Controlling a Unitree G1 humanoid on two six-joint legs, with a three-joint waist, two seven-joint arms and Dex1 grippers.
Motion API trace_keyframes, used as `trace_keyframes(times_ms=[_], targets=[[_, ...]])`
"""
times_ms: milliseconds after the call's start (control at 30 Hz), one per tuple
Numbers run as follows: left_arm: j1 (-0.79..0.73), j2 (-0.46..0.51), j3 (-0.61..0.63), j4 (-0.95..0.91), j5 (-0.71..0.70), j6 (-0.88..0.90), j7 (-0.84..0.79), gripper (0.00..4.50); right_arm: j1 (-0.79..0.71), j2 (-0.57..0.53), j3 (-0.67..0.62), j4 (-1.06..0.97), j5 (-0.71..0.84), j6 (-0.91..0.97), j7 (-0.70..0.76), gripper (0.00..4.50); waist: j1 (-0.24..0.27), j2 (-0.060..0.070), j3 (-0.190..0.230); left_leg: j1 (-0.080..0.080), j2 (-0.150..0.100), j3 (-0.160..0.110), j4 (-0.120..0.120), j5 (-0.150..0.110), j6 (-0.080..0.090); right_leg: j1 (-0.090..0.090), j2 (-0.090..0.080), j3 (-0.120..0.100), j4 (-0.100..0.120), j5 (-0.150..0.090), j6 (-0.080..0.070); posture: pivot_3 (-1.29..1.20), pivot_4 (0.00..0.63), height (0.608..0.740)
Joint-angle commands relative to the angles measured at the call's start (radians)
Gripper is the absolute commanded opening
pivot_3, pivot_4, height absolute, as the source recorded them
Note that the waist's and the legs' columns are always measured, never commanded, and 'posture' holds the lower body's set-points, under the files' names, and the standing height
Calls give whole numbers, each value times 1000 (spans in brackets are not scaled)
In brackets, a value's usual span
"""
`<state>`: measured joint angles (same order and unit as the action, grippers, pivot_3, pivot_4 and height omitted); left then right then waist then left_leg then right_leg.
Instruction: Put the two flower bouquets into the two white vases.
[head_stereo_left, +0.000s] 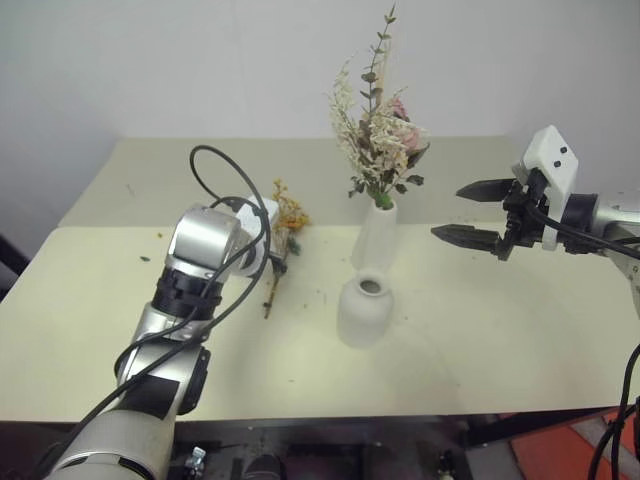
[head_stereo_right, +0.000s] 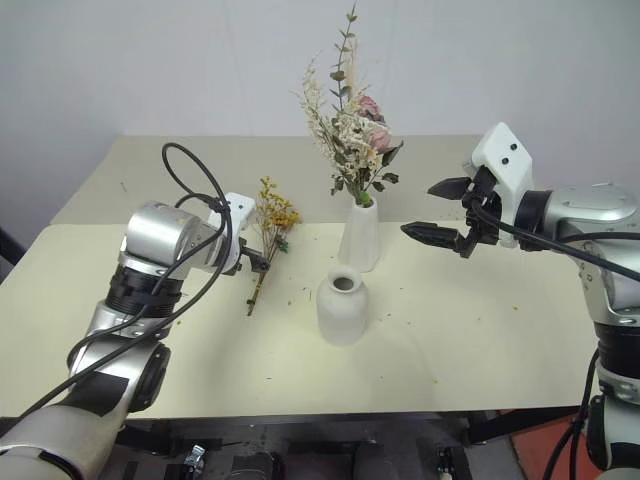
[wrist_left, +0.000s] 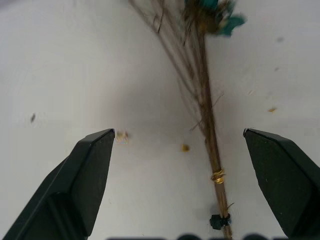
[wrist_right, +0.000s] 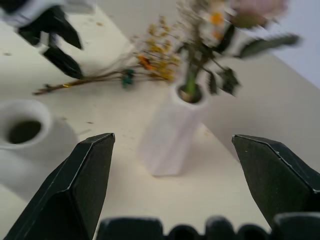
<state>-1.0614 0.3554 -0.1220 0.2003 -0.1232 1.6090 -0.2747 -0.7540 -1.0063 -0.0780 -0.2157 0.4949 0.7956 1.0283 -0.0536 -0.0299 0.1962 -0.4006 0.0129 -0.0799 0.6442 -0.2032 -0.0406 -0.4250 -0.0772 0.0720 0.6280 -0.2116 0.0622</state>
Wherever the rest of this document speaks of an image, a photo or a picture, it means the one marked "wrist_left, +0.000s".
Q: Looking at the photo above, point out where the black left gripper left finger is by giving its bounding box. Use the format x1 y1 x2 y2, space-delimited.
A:
1 128 116 240

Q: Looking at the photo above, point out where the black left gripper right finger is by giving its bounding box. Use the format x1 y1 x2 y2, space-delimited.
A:
242 128 320 240

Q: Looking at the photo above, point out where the dried teal flower bouquet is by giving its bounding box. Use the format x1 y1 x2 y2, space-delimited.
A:
128 0 248 240

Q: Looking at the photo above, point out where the pale petal crumb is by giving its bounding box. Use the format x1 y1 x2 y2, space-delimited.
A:
115 129 130 145

